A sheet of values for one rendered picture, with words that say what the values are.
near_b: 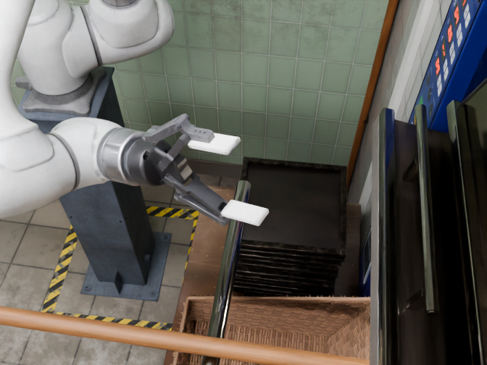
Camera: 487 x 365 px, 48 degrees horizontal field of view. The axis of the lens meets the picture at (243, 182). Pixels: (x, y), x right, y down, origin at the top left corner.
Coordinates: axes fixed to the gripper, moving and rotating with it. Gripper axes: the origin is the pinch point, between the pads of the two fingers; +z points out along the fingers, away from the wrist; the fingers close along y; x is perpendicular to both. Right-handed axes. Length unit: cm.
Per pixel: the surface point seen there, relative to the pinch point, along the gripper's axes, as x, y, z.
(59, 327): 25.0, 16.1, -27.0
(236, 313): -12, 69, -36
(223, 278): 2.4, 24.5, -12.1
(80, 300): -7, 105, -128
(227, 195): -48, 67, -64
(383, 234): -2.9, 7.6, 18.1
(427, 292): 3.5, 7.8, 26.3
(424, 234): -3.7, 6.6, 23.3
